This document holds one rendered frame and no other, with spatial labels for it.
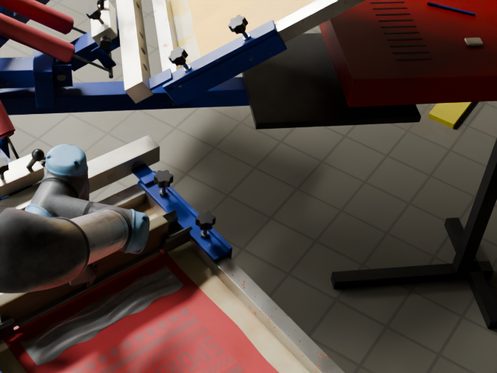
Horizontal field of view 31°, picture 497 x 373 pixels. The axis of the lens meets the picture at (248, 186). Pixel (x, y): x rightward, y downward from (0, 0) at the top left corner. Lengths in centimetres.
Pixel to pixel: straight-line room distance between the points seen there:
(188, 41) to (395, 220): 150
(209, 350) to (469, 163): 222
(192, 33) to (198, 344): 84
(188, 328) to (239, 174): 178
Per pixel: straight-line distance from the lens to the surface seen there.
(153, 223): 198
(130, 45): 230
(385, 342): 318
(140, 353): 189
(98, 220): 145
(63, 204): 163
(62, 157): 169
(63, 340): 191
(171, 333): 192
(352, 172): 373
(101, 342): 191
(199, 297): 198
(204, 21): 236
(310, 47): 270
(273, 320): 191
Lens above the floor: 250
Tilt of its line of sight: 44 degrees down
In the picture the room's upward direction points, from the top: 6 degrees clockwise
